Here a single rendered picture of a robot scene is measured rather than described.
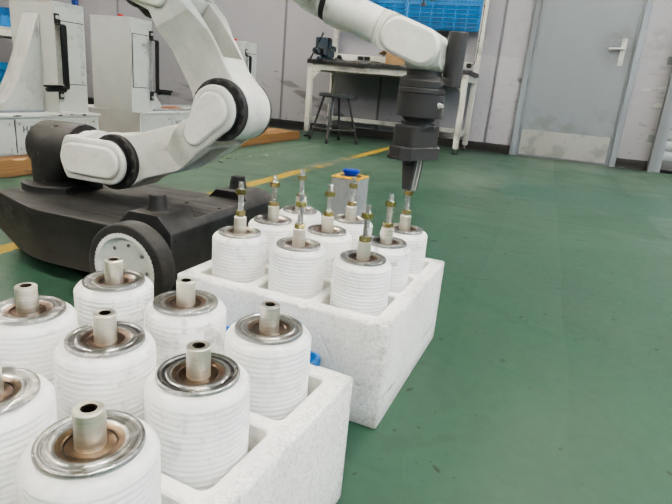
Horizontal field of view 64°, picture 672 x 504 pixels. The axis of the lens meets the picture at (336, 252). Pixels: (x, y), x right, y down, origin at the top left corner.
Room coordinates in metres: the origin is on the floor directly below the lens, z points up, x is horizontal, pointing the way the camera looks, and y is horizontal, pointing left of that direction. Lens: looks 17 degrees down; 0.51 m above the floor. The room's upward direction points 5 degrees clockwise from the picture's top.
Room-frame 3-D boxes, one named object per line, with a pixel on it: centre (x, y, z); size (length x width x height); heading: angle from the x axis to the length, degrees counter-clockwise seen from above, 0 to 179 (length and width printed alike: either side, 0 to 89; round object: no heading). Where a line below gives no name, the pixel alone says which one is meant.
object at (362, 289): (0.83, -0.04, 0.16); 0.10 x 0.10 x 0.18
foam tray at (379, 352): (0.98, 0.02, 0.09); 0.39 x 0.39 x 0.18; 68
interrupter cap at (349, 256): (0.83, -0.04, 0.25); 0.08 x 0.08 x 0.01
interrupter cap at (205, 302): (0.59, 0.17, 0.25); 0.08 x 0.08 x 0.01
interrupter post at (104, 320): (0.48, 0.22, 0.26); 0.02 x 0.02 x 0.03
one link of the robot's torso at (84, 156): (1.45, 0.61, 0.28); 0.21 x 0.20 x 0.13; 70
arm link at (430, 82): (1.05, -0.15, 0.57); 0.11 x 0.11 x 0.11; 71
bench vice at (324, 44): (5.60, 0.29, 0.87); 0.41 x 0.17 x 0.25; 160
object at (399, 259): (0.94, -0.09, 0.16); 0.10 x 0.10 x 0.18
